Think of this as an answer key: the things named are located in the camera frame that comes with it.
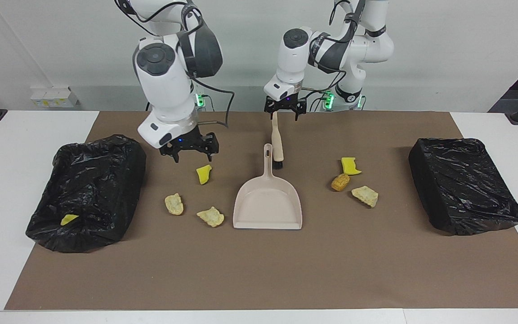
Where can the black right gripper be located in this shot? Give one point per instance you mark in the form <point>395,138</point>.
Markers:
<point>191,141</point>

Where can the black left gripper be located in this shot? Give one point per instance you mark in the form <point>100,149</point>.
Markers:
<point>286,106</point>

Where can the beige brush black bristles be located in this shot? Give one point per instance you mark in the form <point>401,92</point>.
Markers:
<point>278,144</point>

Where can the notched yellow sponge piece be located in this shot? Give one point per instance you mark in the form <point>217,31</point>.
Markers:
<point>350,166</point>

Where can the brown cracked foam nugget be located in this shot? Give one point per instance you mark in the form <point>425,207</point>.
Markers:
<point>340,182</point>

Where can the beige plastic dustpan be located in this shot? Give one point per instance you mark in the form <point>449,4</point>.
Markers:
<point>268,202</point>

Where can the pale crusty foam chunk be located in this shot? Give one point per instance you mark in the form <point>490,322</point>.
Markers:
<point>212,217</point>
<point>365,196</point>

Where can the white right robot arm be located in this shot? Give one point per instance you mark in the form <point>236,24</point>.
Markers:
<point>164,90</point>

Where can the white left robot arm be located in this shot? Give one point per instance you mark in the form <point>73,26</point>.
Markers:
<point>292,58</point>

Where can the black bag lined bin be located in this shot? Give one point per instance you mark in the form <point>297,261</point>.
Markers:
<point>97,193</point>
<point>461,184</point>

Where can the wedge yellow sponge piece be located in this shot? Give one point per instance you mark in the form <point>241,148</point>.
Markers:
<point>203,175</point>

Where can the rounded pale foam chunk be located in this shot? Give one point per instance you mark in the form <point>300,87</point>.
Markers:
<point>174,204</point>

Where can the brown table mat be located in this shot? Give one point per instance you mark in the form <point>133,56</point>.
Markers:
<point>259,270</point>

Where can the small yellow sponge scrap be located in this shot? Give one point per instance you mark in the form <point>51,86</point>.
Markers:
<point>68,219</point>

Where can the white wall socket box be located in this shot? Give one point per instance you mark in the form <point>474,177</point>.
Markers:
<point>52,98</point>

